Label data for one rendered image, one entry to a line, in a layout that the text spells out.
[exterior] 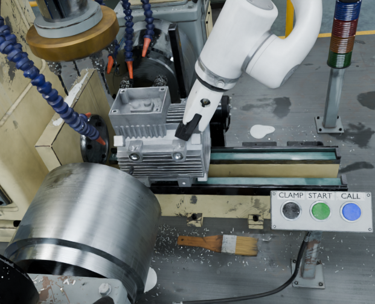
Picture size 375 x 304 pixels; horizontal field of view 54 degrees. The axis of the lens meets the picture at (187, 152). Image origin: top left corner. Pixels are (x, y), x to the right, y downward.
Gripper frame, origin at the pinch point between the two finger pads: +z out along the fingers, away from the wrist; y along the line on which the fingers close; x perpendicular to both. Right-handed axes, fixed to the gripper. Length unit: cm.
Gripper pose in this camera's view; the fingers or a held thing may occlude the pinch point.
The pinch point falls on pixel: (184, 130)
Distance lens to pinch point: 79.6
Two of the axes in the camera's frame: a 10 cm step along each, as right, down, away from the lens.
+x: -9.2, -3.5, -1.7
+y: 1.4, -7.0, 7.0
